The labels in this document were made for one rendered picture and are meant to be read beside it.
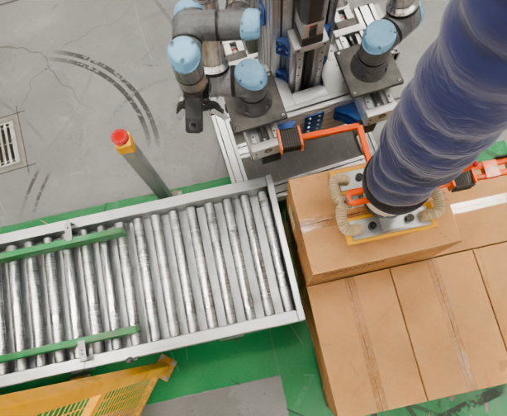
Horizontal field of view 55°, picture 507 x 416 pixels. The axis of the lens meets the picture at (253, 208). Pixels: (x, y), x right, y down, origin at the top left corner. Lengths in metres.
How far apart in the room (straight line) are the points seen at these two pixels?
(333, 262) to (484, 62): 1.21
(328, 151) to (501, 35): 2.10
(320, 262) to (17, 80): 2.50
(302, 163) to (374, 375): 1.20
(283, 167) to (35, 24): 2.03
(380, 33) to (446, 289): 1.19
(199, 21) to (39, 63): 2.51
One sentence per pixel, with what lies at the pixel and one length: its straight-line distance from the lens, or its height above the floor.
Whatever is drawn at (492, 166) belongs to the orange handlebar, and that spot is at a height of 1.20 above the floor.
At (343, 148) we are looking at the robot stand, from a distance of 2.86.
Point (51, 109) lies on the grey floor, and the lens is 3.50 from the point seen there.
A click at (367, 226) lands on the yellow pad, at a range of 1.84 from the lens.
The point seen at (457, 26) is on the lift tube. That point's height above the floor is 2.14.
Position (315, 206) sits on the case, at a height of 0.94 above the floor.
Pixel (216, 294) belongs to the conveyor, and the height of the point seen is 0.49.
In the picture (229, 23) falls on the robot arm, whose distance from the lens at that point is 1.27.
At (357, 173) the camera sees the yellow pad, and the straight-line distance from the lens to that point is 1.86.
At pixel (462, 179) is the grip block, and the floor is 1.20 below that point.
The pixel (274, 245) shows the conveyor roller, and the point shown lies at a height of 0.55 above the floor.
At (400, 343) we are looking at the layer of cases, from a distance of 2.37.
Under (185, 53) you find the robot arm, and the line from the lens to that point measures 1.21.
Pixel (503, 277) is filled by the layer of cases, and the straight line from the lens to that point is 2.54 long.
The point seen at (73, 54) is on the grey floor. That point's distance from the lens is 3.64.
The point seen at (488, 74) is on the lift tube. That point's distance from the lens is 0.89.
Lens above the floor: 2.84
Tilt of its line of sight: 75 degrees down
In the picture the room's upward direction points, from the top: 10 degrees counter-clockwise
